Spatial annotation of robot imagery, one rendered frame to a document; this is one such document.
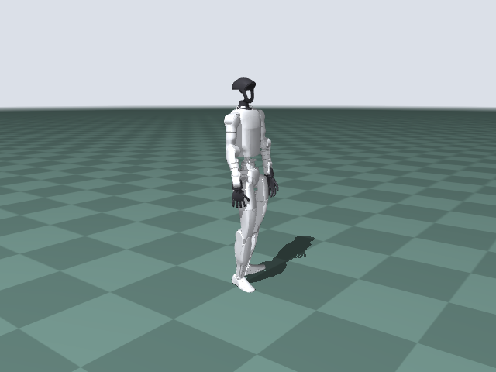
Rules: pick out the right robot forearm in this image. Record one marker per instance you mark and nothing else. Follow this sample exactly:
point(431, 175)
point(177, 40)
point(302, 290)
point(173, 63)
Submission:
point(233, 163)

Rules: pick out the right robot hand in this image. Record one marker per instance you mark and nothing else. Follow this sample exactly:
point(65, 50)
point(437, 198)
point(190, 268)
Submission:
point(238, 196)

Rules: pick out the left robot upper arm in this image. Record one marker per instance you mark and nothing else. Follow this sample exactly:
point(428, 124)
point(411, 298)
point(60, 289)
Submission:
point(265, 142)

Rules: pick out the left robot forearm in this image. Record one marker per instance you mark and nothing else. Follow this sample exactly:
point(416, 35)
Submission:
point(267, 163)

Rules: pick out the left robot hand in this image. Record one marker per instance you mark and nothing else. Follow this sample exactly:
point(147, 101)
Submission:
point(271, 183)

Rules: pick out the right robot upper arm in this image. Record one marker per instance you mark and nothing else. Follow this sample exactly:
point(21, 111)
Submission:
point(231, 122)

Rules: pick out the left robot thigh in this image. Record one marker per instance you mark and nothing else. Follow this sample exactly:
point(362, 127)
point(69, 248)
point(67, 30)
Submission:
point(262, 195)

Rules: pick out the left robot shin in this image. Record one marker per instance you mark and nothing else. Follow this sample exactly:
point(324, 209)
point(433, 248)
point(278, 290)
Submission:
point(254, 241)

